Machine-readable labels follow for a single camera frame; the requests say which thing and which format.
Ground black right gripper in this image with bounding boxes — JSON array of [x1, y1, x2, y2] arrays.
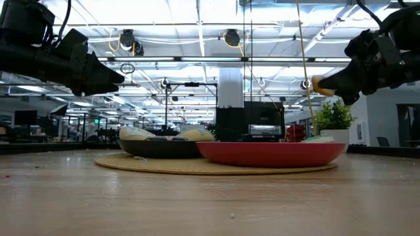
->
[[317, 29, 404, 106]]

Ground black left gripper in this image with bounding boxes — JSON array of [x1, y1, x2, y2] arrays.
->
[[52, 44, 125, 97]]

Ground small yellow donut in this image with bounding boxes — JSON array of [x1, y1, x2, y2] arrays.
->
[[310, 74, 336, 98]]

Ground small green donut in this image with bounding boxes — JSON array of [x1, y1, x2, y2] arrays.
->
[[301, 134, 336, 144]]

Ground white glazed donut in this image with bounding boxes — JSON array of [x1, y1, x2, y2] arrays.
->
[[118, 126, 157, 142]]

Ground chocolate glazed sprinkled donut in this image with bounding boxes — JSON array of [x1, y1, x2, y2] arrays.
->
[[144, 136, 190, 142]]

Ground teal glazed donut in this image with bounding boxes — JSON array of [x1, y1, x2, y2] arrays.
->
[[175, 128, 216, 142]]

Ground green plant in white pot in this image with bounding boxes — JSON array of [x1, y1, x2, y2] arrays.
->
[[314, 99, 358, 153]]

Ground red background object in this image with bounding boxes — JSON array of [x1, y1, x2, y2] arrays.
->
[[284, 124, 306, 143]]

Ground black computer monitor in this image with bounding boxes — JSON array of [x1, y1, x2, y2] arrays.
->
[[13, 109, 39, 127]]

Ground black round plate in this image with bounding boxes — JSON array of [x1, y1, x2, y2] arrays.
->
[[117, 139, 206, 159]]

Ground black computer tower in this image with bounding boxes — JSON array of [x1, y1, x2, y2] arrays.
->
[[215, 100, 286, 142]]

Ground round woven straw placemat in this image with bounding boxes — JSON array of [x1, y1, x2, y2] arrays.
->
[[94, 153, 338, 176]]

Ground red round plate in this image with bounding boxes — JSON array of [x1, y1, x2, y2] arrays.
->
[[196, 141, 347, 168]]

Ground yellow hanging cable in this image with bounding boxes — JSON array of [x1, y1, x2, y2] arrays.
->
[[295, 0, 318, 138]]

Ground black ceiling cable reel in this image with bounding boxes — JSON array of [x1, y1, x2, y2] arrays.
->
[[224, 28, 242, 47], [118, 28, 136, 50]]

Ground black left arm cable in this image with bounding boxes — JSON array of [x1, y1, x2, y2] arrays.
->
[[57, 0, 73, 43]]

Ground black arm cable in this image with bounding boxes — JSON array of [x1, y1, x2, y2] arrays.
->
[[57, 0, 73, 43], [356, 0, 385, 30]]

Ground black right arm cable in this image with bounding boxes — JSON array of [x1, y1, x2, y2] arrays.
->
[[356, 0, 385, 30]]

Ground black aluminium table frame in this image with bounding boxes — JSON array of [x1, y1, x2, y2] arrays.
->
[[0, 142, 420, 159]]

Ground black background rig frame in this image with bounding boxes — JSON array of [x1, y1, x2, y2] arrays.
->
[[163, 81, 219, 130]]

